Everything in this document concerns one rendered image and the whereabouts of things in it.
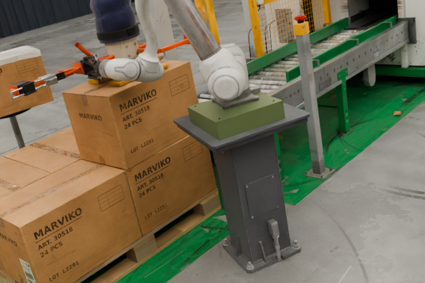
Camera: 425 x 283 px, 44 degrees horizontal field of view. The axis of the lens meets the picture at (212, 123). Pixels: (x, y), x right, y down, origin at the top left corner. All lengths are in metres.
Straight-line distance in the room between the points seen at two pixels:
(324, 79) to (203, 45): 1.70
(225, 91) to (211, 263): 1.04
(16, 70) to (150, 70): 1.73
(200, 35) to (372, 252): 1.36
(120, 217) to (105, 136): 0.42
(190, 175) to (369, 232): 1.02
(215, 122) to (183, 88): 0.74
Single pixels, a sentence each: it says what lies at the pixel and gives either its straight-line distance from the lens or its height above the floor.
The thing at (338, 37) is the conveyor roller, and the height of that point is 0.55.
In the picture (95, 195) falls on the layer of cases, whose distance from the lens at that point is 2.67.
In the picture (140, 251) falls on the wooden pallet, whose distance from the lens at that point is 2.94.
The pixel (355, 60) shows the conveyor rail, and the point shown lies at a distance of 4.12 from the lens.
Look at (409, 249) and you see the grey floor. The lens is 2.80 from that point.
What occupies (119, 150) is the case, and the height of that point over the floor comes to 0.65.
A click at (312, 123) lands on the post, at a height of 0.37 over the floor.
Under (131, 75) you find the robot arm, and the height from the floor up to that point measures 1.05.
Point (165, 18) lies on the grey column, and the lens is 4.35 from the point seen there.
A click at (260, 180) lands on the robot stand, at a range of 2.56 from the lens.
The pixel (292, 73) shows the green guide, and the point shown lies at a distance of 3.64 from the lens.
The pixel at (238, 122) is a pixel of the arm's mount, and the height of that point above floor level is 0.80.
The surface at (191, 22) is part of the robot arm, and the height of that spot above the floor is 1.27.
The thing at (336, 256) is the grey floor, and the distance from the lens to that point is 2.76.
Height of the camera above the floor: 1.59
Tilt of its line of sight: 20 degrees down
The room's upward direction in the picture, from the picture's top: 11 degrees counter-clockwise
